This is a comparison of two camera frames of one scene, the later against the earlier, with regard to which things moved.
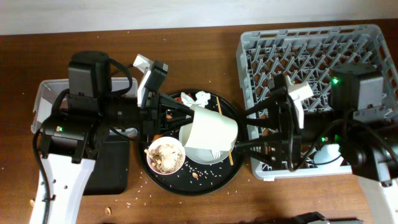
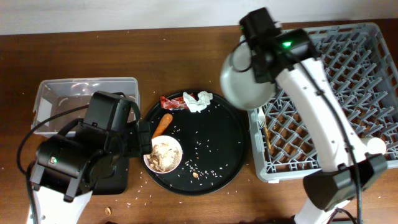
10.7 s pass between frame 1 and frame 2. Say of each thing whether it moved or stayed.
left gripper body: moved
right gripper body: moved
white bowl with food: stayed
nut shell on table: stayed
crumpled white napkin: stayed
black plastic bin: stayed
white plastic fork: moved
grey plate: moved
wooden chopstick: moved
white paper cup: moved
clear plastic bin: stayed
